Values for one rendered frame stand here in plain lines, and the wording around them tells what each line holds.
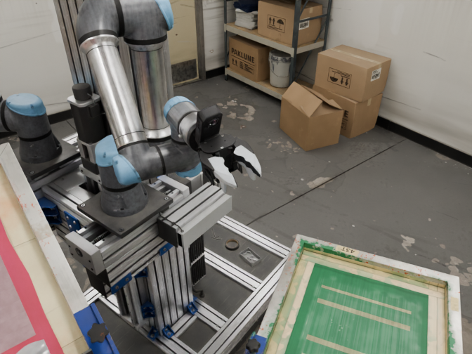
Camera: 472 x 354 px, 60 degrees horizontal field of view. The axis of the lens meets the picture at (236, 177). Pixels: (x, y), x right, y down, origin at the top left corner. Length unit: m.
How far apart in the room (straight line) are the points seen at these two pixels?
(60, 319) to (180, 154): 0.48
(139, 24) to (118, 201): 0.53
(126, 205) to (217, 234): 1.50
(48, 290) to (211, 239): 1.74
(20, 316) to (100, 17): 0.72
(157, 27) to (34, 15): 3.46
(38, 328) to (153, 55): 0.73
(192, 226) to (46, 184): 0.63
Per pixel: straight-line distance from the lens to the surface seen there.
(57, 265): 1.09
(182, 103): 0.98
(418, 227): 3.41
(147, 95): 1.20
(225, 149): 0.82
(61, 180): 1.74
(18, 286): 1.12
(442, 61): 4.17
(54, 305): 1.10
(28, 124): 1.65
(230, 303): 2.39
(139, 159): 0.98
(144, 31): 1.12
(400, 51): 4.36
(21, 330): 1.10
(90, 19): 1.08
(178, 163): 1.00
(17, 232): 1.16
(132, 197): 1.32
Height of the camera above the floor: 2.11
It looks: 36 degrees down
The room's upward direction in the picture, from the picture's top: straight up
